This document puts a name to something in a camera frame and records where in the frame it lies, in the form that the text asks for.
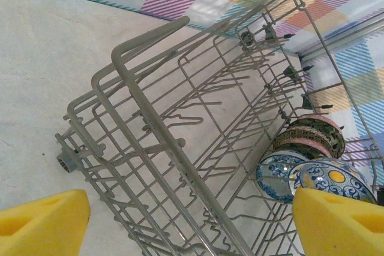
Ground green patterned ceramic bowl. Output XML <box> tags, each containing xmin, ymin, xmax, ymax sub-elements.
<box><xmin>272</xmin><ymin>128</ymin><xmax>334</xmax><ymax>161</ymax></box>

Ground pink patterned ceramic bowl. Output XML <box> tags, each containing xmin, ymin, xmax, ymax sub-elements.
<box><xmin>288</xmin><ymin>114</ymin><xmax>346</xmax><ymax>158</ymax></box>

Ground white blue rose bowl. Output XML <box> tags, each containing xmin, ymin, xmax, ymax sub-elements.
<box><xmin>256</xmin><ymin>151</ymin><xmax>310</xmax><ymax>203</ymax></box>

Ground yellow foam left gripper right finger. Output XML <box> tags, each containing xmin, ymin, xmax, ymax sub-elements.
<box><xmin>292</xmin><ymin>186</ymin><xmax>384</xmax><ymax>256</ymax></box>

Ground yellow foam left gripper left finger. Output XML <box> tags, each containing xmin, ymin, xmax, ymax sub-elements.
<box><xmin>0</xmin><ymin>189</ymin><xmax>91</xmax><ymax>256</ymax></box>

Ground grey wire dish rack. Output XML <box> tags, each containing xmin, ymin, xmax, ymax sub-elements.
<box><xmin>55</xmin><ymin>0</ymin><xmax>384</xmax><ymax>256</ymax></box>

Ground aluminium frame post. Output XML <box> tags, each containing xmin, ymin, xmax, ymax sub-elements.
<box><xmin>298</xmin><ymin>13</ymin><xmax>384</xmax><ymax>61</ymax></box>

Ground blue yellow ornament bowl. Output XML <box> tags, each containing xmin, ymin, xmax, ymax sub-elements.
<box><xmin>288</xmin><ymin>156</ymin><xmax>378</xmax><ymax>206</ymax></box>

